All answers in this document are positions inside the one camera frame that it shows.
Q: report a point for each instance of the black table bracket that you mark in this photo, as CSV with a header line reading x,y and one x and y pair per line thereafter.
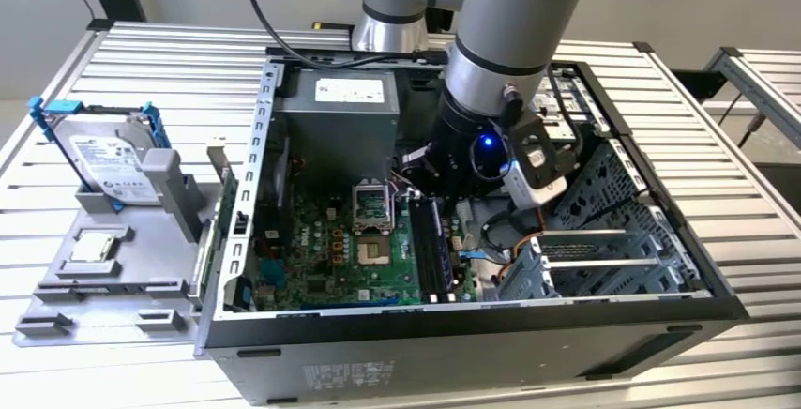
x,y
697,83

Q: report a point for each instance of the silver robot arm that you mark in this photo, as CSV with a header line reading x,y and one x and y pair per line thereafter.
x,y
513,29

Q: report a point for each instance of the black open PC case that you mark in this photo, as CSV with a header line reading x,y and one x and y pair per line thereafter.
x,y
438,357

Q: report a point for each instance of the hard disk in blue carrier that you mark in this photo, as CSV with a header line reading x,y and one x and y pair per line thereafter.
x,y
106,160

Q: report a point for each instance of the CPU socket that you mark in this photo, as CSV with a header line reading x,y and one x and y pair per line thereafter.
x,y
375,249

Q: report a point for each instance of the silver drive bay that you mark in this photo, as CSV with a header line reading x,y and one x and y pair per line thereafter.
x,y
563,99

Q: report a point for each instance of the silver CPU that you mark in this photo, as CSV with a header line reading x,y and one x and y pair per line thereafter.
x,y
94,246

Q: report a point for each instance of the black bar with yellow end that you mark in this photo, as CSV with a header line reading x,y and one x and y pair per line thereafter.
x,y
334,27

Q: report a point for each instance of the silver disk bay cage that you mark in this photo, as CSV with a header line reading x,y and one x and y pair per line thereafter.
x,y
582,263

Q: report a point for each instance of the graphics card with metal bracket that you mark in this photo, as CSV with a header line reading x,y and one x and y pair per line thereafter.
x,y
226,188

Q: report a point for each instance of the black RAM slot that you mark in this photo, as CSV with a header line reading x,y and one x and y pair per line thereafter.
x,y
450,297
421,240

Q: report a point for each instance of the grey parts rack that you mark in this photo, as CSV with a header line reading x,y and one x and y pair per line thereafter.
x,y
150,249

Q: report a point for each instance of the dark RAM stick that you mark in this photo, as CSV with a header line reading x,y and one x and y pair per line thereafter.
x,y
441,245
112,283

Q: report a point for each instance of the green motherboard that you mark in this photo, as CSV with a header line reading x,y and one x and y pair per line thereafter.
x,y
312,249

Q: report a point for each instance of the grey power supply unit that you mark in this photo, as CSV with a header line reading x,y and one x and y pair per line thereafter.
x,y
338,137

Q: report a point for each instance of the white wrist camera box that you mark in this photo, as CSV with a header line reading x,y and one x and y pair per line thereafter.
x,y
538,184

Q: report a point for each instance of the aluminium slat side table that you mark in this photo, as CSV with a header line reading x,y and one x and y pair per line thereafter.
x,y
769,80

